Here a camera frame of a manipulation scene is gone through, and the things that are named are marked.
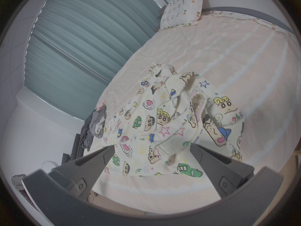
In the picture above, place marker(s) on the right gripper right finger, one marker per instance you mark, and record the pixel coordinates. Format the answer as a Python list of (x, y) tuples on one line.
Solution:
[(218, 168)]

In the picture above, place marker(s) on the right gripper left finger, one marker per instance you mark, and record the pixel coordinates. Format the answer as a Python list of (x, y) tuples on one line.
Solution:
[(89, 168)]

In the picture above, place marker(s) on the white printed pyjama top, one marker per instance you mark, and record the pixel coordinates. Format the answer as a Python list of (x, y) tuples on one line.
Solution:
[(145, 107)]

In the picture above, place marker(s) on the dark grey garment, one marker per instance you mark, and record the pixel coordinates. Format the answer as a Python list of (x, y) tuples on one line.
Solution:
[(87, 145)]

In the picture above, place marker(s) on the dark grey chest of drawers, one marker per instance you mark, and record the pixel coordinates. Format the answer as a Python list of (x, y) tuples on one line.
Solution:
[(77, 147)]

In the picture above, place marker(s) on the grey knit garment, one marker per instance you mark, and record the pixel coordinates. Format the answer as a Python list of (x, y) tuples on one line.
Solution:
[(97, 119)]

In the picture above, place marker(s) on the pink garment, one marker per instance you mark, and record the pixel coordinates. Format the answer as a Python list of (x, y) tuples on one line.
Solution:
[(101, 106)]

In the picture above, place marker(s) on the blue-green curtain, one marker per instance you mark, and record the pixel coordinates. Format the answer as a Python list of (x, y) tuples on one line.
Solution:
[(94, 20), (58, 79)]

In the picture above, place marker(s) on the bed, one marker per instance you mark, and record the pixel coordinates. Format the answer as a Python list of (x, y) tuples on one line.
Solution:
[(235, 55)]

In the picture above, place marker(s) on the white printed pillow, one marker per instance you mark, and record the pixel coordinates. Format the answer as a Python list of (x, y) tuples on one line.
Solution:
[(183, 10)]

